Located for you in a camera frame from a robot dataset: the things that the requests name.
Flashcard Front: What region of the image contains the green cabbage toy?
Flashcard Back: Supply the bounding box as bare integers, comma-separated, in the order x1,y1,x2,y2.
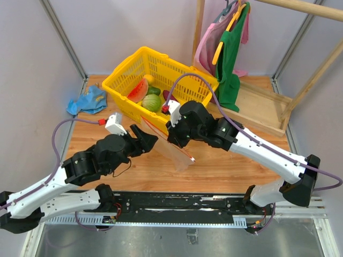
142,94,162,112

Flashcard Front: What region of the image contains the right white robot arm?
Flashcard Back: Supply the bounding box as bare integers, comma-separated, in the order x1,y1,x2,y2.
162,100,320,214

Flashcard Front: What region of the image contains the pink shirt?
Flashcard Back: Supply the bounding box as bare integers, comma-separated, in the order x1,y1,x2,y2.
193,1,238,77

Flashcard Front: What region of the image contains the grey clothes hanger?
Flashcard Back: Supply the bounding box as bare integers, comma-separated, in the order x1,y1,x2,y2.
214,0,237,23

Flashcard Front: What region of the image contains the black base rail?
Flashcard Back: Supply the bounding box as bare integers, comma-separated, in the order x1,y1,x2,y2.
83,191,269,225

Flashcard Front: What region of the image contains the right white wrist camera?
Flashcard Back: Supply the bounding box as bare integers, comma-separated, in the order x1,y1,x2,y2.
162,100,182,127

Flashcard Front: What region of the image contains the blue cloth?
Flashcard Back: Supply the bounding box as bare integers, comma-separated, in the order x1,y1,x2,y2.
66,85,107,116

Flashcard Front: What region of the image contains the yellow plastic basket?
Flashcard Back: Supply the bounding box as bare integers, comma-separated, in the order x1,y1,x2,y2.
102,47,219,135

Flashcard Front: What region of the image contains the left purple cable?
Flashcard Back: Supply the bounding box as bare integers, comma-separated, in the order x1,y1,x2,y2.
0,117,107,212

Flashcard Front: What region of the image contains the wooden clothes rack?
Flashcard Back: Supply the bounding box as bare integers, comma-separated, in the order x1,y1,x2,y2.
191,0,343,139

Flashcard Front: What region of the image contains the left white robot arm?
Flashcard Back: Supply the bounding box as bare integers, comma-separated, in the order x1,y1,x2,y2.
1,125,158,234

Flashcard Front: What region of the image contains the yellow lemon toy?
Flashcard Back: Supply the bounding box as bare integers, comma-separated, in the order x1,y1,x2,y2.
143,74,155,85

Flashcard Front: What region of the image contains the watermelon slice toy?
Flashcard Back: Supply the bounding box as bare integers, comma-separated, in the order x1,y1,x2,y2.
127,78,148,103

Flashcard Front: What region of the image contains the yellow clothes hanger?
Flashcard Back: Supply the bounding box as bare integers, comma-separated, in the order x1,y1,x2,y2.
211,1,248,66

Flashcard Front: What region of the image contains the clear zip top bag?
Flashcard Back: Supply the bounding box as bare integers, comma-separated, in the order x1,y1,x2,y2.
140,116,195,171

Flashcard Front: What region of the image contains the green shirt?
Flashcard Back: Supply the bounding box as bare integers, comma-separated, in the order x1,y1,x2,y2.
215,2,250,112

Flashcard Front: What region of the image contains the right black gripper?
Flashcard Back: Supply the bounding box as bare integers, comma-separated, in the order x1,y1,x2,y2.
165,114,205,149

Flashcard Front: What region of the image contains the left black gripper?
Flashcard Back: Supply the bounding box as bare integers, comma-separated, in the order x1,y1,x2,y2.
106,123,159,174

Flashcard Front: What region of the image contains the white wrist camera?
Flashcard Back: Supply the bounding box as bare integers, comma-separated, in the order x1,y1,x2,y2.
162,100,182,127
105,112,127,135

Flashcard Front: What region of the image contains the purple eggplant toy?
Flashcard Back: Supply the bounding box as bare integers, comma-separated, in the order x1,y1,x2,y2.
162,89,179,104

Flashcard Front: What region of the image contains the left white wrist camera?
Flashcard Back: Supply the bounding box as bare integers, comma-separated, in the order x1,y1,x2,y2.
105,112,127,135

